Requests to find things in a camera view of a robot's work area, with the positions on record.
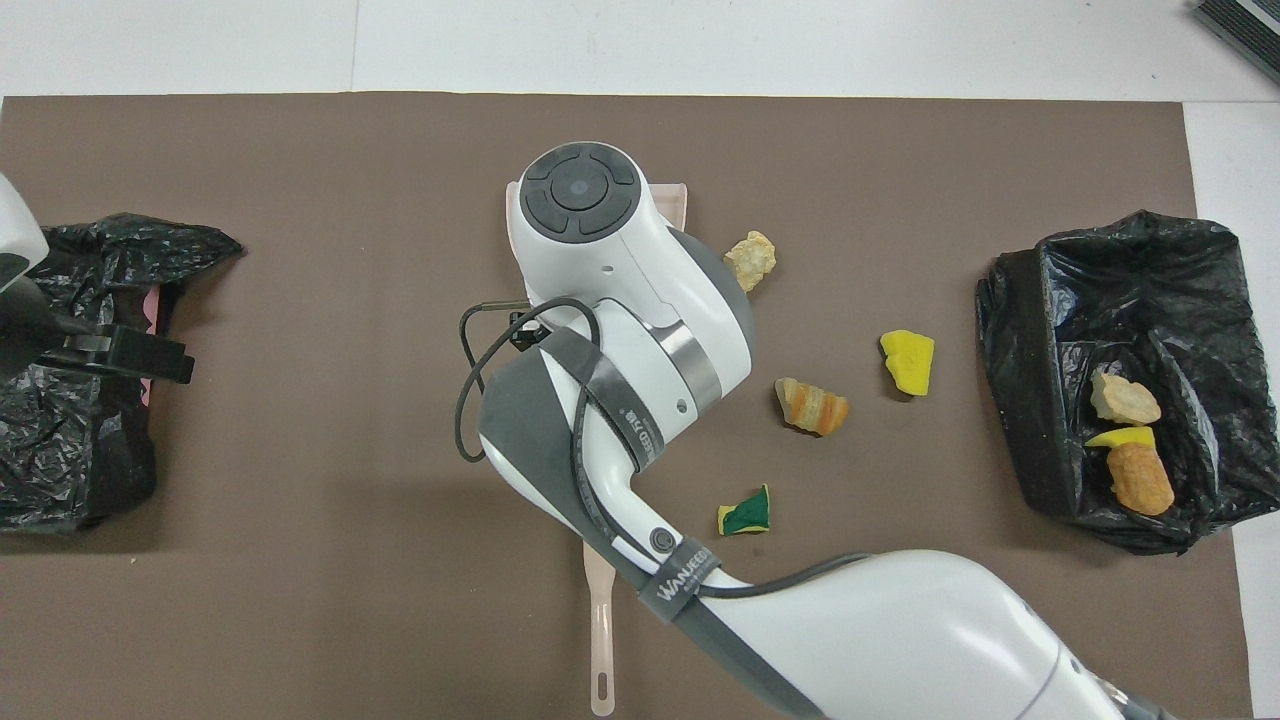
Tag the right black trash bag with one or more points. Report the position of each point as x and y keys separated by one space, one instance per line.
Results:
x=1060 y=350

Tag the green and yellow sponge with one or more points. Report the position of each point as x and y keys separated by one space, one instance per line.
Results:
x=745 y=513

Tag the dark grey ribbed object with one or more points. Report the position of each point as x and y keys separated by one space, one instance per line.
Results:
x=1245 y=30

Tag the brown fried nugget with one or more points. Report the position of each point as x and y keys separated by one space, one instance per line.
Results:
x=1140 y=480

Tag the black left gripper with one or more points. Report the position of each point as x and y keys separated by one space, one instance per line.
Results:
x=25 y=330

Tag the orange striped bread piece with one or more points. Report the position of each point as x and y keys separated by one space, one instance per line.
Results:
x=812 y=406

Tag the black trash bag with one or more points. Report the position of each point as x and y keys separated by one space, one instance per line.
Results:
x=90 y=450
x=1060 y=350

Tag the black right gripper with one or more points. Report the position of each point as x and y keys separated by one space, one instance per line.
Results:
x=527 y=332

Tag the plain yellow sponge piece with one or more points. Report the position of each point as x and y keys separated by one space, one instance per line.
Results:
x=908 y=362

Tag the beige brush with black bristles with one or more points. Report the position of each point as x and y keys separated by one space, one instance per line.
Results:
x=600 y=640

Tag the notched yellow sponge piece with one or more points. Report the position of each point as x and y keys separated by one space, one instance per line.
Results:
x=1120 y=438

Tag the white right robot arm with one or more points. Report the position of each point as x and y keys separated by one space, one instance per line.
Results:
x=640 y=300

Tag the brown table mat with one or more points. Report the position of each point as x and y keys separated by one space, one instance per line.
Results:
x=300 y=150

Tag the left black trash bag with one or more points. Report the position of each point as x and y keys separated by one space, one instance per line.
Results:
x=90 y=450

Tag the beige plastic dustpan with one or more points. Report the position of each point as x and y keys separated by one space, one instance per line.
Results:
x=672 y=205

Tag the pale trash piece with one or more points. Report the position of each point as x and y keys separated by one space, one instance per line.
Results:
x=1125 y=400
x=755 y=262

